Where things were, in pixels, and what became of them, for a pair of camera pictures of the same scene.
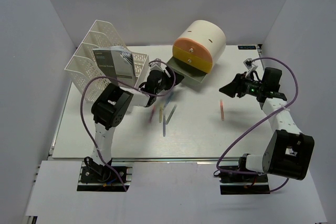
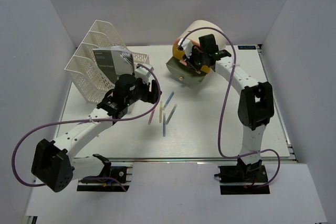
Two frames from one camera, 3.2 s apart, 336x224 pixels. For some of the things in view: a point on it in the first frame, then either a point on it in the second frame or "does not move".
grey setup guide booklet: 117,63 does not move
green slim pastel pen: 171,114 does not move
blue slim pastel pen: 168,99 does not move
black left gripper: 170,80 -> 151,97
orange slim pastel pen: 222,114 -> 183,62
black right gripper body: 248,86 -> 197,58
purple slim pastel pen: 164,126 does not move
